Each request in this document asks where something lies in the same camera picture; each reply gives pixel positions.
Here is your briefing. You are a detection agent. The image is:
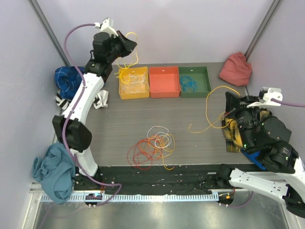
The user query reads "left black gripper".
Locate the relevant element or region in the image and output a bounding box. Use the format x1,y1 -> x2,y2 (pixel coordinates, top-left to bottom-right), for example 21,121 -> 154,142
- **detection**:
107,31 -> 137,63

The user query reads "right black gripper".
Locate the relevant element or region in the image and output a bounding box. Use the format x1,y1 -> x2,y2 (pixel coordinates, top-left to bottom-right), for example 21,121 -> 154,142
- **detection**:
222,92 -> 263,150

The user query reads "yellow cable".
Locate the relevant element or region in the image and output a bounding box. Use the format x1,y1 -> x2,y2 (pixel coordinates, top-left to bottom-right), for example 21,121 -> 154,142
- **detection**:
114,32 -> 241,153

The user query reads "white cable bundle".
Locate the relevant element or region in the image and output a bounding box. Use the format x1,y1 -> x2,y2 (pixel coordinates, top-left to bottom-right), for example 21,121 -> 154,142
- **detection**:
121,71 -> 171,149

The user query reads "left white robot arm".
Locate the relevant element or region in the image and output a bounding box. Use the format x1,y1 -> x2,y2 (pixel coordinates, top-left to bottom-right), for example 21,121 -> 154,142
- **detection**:
52,31 -> 137,190

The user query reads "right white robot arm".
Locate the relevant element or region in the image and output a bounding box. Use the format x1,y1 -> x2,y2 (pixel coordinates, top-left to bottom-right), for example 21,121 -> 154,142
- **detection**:
215,92 -> 305,218

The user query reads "yellow plaid shirt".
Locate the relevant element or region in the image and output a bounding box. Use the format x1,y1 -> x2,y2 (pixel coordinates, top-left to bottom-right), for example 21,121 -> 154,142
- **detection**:
222,108 -> 272,153

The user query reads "yellow plastic bin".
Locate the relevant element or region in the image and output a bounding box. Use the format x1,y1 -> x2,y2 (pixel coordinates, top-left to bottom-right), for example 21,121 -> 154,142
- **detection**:
118,67 -> 150,100

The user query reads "blue plaid cloth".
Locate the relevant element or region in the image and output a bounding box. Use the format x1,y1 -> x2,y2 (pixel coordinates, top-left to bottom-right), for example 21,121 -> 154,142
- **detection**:
54,66 -> 82,100

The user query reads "black white striped cloth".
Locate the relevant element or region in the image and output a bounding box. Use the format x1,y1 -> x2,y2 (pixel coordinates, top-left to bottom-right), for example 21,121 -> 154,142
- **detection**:
56,90 -> 109,111

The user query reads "pink cloth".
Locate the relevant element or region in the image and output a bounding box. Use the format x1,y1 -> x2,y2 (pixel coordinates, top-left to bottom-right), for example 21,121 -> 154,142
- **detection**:
219,52 -> 252,87

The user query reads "red plastic bin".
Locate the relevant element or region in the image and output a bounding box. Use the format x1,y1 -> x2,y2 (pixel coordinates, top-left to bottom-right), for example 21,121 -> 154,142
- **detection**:
149,66 -> 181,98

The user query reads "green plastic bin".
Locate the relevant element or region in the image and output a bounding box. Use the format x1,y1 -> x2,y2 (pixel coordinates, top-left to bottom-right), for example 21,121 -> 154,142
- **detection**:
178,66 -> 211,98

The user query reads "teal cloth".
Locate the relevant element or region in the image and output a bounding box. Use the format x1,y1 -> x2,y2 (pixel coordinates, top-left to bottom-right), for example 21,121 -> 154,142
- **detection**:
32,143 -> 75,204

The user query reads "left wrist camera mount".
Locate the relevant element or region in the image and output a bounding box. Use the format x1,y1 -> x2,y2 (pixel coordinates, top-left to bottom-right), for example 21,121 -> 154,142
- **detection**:
94,17 -> 118,37

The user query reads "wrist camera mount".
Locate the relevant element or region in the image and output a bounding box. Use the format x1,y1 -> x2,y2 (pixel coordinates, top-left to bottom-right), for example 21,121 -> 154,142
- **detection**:
94,17 -> 118,37
246,87 -> 283,108

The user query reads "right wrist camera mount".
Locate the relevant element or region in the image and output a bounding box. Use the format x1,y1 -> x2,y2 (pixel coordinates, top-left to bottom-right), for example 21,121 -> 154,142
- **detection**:
246,87 -> 283,108

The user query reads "blue cable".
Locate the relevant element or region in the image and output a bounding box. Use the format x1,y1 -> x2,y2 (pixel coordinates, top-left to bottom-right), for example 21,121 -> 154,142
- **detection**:
179,75 -> 198,93

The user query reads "left aluminium frame post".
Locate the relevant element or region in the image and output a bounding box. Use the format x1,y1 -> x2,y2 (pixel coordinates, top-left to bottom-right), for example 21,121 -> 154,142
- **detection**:
28,0 -> 70,66

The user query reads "aluminium frame post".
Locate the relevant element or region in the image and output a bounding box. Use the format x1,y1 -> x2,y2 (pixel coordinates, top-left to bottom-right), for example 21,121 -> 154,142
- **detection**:
28,0 -> 70,66
244,0 -> 283,61

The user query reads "orange cable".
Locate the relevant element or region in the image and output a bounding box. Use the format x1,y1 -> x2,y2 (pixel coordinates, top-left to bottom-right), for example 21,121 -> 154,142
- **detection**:
133,137 -> 176,171

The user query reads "red cable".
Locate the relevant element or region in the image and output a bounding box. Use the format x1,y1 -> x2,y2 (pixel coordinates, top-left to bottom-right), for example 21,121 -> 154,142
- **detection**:
127,139 -> 154,170

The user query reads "right aluminium frame post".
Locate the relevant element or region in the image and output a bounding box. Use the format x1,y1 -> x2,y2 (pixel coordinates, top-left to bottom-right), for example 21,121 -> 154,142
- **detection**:
244,0 -> 283,61

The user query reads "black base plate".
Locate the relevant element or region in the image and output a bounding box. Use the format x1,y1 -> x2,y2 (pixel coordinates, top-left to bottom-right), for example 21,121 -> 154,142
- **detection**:
73,165 -> 233,196

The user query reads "white slotted cable duct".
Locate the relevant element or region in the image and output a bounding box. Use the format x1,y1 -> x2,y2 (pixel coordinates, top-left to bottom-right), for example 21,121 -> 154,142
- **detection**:
40,192 -> 220,203

